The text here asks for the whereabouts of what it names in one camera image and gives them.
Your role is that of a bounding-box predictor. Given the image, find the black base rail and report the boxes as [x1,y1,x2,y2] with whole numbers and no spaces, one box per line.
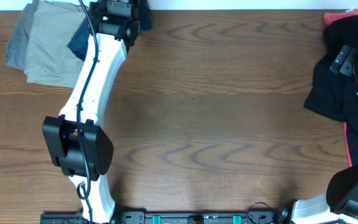
[40,210,291,224]

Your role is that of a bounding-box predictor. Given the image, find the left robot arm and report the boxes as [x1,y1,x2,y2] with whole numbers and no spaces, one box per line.
[40,0,142,223]

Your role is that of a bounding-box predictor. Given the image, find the folded khaki trousers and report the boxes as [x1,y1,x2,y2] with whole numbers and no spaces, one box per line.
[24,1,85,88]

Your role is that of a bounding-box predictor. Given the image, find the black t-shirt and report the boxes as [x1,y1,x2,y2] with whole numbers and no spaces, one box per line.
[304,16,358,166]

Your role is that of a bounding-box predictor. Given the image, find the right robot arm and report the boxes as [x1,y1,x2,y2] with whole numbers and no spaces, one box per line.
[279,45,358,223]

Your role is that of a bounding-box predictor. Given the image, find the folded grey garment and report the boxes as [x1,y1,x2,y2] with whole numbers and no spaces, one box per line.
[4,1,38,70]

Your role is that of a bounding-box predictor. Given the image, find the navy blue cloth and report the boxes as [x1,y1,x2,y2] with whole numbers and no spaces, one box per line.
[67,0,152,60]

